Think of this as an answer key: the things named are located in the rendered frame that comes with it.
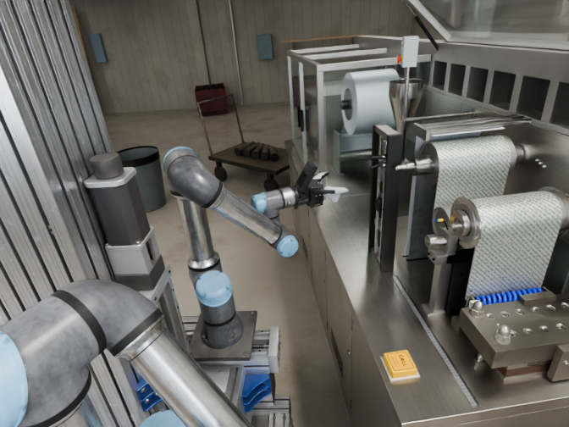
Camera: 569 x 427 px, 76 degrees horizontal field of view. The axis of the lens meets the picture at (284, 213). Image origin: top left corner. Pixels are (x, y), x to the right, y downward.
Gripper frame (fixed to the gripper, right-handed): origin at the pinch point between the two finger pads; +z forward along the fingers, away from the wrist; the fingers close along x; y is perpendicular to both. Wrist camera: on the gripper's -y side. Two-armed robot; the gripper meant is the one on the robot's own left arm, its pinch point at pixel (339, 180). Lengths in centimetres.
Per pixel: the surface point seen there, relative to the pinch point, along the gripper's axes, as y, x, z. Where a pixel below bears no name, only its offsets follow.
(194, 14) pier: 29, -846, 121
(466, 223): -10, 51, 9
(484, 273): 5, 58, 14
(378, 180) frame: -1.8, 9.7, 10.8
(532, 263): 3, 62, 28
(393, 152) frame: -17.4, 18.0, 8.5
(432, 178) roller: -9.5, 26.8, 19.0
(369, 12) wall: 31, -686, 488
